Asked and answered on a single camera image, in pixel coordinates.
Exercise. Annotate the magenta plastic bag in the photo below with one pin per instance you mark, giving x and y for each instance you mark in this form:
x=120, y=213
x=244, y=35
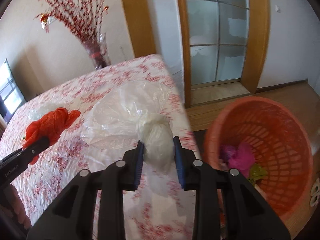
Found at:
x=240, y=157

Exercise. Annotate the person's left hand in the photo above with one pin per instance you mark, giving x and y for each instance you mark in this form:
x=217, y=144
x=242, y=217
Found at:
x=15, y=202

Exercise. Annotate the red plastic bag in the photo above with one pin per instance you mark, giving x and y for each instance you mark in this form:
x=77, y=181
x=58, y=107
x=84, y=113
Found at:
x=51, y=125

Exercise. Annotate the floral pink tablecloth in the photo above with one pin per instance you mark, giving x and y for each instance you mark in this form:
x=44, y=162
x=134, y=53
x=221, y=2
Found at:
x=159, y=208

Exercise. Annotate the red berry branches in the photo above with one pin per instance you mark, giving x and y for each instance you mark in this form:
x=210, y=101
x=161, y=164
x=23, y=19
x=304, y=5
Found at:
x=83, y=18

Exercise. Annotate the glass vase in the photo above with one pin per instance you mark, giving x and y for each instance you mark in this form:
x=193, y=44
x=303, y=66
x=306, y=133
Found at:
x=98, y=52

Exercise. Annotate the clear plastic bag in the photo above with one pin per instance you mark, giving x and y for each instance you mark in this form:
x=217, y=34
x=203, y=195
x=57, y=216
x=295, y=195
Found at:
x=132, y=113

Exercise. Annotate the frosted glass sliding door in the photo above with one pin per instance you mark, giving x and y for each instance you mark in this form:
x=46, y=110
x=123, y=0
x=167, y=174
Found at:
x=218, y=33

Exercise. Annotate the red plastic trash basket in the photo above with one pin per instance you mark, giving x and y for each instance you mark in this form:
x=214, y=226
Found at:
x=278, y=142

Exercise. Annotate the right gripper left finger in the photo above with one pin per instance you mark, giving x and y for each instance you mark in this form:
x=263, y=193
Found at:
x=71, y=214

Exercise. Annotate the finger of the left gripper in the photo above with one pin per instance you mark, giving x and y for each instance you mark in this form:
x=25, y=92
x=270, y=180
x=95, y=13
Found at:
x=17, y=162

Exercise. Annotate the white slippers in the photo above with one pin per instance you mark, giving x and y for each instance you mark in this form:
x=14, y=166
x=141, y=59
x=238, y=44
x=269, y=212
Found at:
x=315, y=193

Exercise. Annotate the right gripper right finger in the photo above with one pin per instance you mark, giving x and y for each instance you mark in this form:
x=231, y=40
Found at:
x=247, y=214

